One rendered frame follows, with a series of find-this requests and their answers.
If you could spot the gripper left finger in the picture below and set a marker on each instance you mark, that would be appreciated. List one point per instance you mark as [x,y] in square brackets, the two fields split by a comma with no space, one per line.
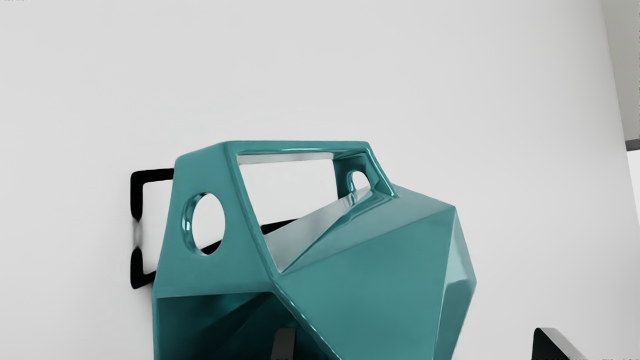
[283,346]

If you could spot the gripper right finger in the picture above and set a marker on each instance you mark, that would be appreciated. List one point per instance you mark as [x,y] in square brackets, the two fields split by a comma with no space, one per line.
[550,346]

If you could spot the teal faceted mug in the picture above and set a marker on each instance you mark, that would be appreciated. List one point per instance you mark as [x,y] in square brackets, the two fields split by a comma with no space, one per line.
[370,280]

